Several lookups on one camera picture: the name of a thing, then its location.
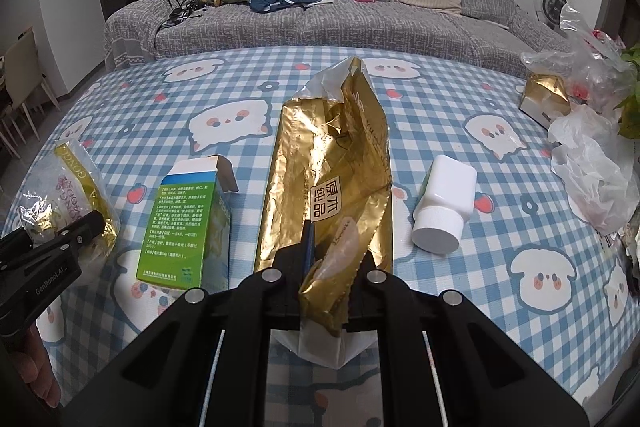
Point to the small gold box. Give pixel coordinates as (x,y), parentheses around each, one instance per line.
(545,99)

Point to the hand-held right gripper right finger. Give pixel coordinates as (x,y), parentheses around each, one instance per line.
(370,287)

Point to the clear packet with gold print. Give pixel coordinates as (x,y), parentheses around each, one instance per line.
(65,187)

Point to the white plastic bottle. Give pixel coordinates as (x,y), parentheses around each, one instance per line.
(445,202)

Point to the blue checked bear tablecloth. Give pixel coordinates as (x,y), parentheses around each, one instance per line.
(450,107)

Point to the person's left hand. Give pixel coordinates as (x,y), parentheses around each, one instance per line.
(42,367)

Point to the tall gold foil bag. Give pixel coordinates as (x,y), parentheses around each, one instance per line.
(310,147)

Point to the green medicine box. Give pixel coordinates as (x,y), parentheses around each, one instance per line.
(180,232)

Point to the grey sofa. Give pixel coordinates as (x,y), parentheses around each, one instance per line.
(300,27)

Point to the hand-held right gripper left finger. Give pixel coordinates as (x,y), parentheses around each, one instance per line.
(295,267)

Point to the clear plastic bag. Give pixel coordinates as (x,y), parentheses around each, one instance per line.
(595,57)

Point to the green potted plant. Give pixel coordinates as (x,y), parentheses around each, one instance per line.
(631,107)

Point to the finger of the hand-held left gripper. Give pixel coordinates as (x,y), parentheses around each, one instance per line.
(75,232)
(12,242)

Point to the small black fan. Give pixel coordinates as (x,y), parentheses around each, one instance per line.
(554,9)

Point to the beige dining chair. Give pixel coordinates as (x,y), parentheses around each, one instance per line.
(25,72)

